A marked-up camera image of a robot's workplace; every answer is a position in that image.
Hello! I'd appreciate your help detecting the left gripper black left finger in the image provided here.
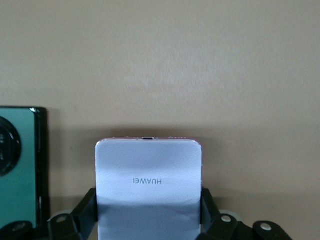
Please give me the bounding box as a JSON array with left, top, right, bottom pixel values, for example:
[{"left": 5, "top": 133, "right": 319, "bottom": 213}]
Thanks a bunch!
[{"left": 0, "top": 186, "right": 99, "bottom": 240}]

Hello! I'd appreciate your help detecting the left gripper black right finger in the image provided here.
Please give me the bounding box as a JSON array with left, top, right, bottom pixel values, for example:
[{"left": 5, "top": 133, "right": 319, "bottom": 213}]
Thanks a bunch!
[{"left": 197, "top": 187, "right": 292, "bottom": 240}]

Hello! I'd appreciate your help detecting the green phone round camera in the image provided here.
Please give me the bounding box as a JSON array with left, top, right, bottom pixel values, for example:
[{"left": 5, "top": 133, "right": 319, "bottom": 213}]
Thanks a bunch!
[{"left": 0, "top": 106, "right": 51, "bottom": 230}]

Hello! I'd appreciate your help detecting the lilac flip phone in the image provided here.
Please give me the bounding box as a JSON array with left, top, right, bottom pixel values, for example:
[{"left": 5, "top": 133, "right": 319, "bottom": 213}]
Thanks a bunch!
[{"left": 94, "top": 136, "right": 204, "bottom": 240}]

